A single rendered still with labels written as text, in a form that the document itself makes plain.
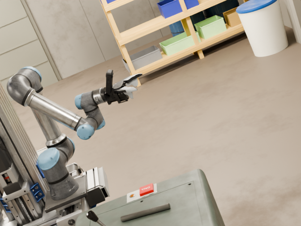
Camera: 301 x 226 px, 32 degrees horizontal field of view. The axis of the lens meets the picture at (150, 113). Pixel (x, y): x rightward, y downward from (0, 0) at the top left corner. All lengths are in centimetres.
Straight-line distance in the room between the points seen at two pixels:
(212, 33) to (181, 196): 619
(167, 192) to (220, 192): 238
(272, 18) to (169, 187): 513
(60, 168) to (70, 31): 766
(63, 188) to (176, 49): 551
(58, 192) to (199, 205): 95
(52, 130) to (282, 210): 198
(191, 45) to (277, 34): 148
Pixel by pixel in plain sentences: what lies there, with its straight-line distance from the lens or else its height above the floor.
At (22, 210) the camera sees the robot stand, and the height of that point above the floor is 112.
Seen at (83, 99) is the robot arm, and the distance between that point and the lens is 263.
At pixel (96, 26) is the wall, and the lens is 1025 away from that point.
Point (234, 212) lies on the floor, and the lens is 422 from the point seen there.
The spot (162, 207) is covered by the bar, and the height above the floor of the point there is 127.
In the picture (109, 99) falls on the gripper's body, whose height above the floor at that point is 154.
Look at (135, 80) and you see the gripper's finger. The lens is 262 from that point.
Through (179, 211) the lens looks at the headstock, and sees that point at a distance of 202.
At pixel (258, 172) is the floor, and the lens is 462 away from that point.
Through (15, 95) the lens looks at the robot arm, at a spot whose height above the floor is 173.
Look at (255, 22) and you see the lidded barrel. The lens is 710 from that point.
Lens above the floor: 228
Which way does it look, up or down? 20 degrees down
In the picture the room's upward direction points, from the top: 23 degrees counter-clockwise
